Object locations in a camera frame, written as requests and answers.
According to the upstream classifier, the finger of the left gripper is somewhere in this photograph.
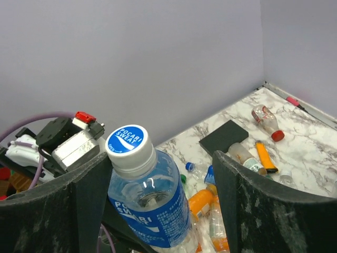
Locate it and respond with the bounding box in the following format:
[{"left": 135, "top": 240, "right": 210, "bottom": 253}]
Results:
[{"left": 102, "top": 198, "right": 156, "bottom": 253}]

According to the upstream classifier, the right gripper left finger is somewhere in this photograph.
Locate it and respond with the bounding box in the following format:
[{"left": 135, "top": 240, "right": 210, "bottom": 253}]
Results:
[{"left": 1, "top": 153, "right": 112, "bottom": 252}]

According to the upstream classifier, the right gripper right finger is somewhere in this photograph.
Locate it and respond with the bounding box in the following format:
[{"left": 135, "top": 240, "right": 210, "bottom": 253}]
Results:
[{"left": 213, "top": 151, "right": 336, "bottom": 252}]

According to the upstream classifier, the pocari sweat blue bottle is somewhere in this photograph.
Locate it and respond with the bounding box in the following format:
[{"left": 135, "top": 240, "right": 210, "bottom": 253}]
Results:
[{"left": 105, "top": 124, "right": 199, "bottom": 252}]

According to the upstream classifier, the crushed bottle red cap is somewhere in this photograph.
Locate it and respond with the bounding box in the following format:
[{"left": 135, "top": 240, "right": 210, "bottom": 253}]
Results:
[{"left": 251, "top": 104, "right": 285, "bottom": 142}]

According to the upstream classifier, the crushed blue label bottle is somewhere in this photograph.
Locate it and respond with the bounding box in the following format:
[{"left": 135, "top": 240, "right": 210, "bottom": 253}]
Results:
[{"left": 204, "top": 165, "right": 215, "bottom": 185}]

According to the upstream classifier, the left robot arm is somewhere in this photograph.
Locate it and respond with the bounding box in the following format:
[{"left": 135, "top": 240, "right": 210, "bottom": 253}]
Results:
[{"left": 1, "top": 112, "right": 151, "bottom": 252}]

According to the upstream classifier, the orange label large bottle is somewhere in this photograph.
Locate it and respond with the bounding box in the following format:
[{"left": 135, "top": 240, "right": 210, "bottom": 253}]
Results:
[{"left": 209, "top": 197, "right": 230, "bottom": 252}]

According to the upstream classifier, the clear bottle white cap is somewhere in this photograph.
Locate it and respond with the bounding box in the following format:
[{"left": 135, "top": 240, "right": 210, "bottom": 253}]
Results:
[{"left": 279, "top": 169, "right": 297, "bottom": 189}]

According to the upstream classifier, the orange utility knife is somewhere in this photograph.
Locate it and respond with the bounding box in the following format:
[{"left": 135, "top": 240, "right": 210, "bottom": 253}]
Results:
[{"left": 255, "top": 140, "right": 279, "bottom": 173}]

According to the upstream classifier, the small orange bottle left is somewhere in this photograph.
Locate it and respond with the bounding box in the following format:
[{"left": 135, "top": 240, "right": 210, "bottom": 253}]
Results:
[{"left": 189, "top": 184, "right": 217, "bottom": 221}]

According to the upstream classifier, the starbucks glass bottle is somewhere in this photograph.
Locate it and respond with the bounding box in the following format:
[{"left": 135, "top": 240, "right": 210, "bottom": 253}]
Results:
[{"left": 228, "top": 143, "right": 267, "bottom": 176}]

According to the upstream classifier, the clear bottle blue cap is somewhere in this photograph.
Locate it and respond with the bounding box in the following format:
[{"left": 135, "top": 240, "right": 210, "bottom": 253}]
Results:
[{"left": 185, "top": 162, "right": 208, "bottom": 182}]

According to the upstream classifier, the green crushed bottle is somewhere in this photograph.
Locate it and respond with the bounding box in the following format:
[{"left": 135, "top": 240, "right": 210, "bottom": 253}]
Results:
[{"left": 181, "top": 174, "right": 187, "bottom": 184}]

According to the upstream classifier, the black rectangular block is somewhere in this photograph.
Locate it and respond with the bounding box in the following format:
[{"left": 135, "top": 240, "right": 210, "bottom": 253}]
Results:
[{"left": 199, "top": 120, "right": 249, "bottom": 155}]

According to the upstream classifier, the red marker pen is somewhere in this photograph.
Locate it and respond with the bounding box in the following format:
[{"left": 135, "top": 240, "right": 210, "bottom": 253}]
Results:
[{"left": 286, "top": 96, "right": 308, "bottom": 113}]

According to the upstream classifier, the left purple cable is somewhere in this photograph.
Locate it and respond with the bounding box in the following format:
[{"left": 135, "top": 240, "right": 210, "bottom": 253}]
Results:
[{"left": 0, "top": 111, "right": 77, "bottom": 190}]

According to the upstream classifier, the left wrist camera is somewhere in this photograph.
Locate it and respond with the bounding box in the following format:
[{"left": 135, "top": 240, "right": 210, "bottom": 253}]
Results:
[{"left": 51, "top": 111, "right": 105, "bottom": 172}]

